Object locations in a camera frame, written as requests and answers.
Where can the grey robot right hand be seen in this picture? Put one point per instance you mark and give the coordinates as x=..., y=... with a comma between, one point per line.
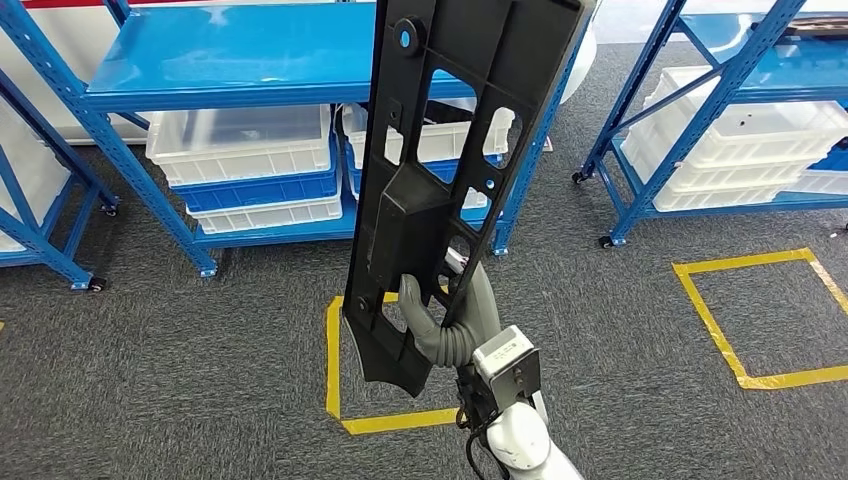
x=414, y=305

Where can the black plastic frame part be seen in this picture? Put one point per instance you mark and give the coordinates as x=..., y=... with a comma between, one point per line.
x=411, y=225

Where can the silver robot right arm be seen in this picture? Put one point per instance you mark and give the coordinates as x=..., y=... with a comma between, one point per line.
x=523, y=444

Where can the blue metal shelf rack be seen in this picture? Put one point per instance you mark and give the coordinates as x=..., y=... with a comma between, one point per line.
x=40, y=245
x=232, y=53
x=795, y=66

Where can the yellow floor tape square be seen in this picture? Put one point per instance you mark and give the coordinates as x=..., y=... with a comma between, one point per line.
x=333, y=364
x=795, y=378

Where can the grey floor socket box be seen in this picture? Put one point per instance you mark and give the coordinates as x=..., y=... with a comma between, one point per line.
x=548, y=144

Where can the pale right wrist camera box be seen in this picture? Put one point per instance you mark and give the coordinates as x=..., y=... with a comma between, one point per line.
x=507, y=361

